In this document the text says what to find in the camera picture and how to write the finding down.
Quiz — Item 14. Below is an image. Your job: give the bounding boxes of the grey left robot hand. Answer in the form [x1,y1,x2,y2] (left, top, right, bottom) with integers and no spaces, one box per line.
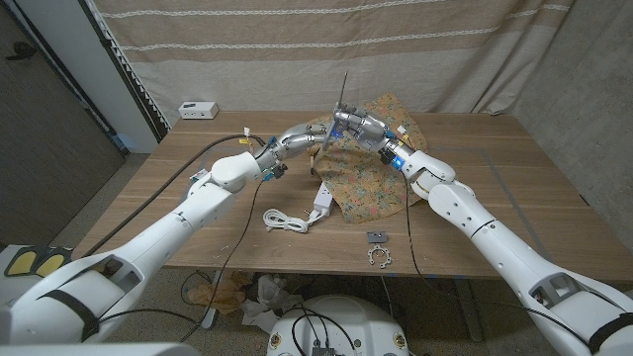
[255,122,343,173]

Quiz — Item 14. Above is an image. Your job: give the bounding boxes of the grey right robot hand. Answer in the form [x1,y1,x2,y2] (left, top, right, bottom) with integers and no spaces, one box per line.
[331,102,405,160]

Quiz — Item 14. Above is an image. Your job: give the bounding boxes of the grey yellow scissors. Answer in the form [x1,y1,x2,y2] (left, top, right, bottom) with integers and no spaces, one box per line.
[321,71,350,151]

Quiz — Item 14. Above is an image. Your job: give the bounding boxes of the floral patterned cloth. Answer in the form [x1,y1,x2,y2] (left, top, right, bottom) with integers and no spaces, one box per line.
[306,91,429,224]

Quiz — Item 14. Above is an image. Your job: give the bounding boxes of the crumpled white paper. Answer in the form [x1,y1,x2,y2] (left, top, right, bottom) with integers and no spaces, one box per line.
[240,274,306,335]

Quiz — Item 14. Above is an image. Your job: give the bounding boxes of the crumpled brown paper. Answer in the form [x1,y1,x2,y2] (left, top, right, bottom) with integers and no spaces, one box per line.
[186,270,253,315]

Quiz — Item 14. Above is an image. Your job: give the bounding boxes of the beige striped curtain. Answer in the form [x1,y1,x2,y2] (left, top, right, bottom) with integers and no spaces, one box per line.
[91,0,578,128]

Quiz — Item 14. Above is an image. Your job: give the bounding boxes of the white power strip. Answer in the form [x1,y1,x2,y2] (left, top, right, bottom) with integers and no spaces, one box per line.
[313,181,335,219]

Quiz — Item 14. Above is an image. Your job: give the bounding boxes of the white outlet box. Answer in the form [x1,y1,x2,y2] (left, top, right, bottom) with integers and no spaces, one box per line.
[178,101,220,121]

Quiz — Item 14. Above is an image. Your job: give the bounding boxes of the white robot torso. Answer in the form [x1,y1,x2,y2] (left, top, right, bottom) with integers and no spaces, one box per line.
[265,295,410,356]

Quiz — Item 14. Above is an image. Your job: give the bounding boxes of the white table leg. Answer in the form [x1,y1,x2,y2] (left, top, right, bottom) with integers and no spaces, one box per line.
[201,270,224,331]

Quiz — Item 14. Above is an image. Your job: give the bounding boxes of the grey fabric curtain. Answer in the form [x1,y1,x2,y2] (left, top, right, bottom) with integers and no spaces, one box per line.
[474,0,633,238]

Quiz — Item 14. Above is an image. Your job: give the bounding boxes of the dark grey door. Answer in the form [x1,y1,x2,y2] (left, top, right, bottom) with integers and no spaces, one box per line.
[0,0,128,248]

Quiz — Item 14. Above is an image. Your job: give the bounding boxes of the yellow black foot pedal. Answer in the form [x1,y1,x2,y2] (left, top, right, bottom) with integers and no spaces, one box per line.
[3,246,40,278]
[33,246,74,279]

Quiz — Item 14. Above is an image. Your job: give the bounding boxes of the white floor platform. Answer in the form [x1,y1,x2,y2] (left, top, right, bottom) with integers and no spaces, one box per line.
[0,244,80,303]

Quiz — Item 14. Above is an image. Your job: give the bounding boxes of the white coiled power cord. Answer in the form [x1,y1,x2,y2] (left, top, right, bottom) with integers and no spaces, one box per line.
[261,207,317,234]

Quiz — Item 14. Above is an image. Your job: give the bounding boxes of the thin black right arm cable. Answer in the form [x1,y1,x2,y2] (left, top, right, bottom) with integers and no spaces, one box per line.
[404,177,592,347]

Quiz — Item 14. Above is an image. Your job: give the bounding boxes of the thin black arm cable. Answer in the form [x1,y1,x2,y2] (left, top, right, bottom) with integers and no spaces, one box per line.
[96,178,266,343]
[404,177,592,347]

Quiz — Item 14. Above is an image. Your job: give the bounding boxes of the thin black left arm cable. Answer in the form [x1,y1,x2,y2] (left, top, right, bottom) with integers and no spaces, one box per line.
[96,178,266,343]

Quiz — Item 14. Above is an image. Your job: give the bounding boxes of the metal ring bracket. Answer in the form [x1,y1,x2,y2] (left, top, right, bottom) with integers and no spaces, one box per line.
[367,244,393,269]

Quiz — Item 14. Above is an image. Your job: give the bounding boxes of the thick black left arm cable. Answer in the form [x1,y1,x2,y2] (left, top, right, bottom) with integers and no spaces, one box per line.
[81,133,268,259]

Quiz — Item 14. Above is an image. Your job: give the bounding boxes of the black frame with zigzag trim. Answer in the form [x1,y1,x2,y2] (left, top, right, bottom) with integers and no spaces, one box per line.
[78,0,172,142]

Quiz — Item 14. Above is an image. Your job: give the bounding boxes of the black looped torso cable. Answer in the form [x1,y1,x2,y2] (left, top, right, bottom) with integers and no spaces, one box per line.
[292,304,358,356]

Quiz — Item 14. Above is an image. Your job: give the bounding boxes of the black door handle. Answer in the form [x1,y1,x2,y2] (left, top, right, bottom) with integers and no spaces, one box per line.
[5,41,37,61]

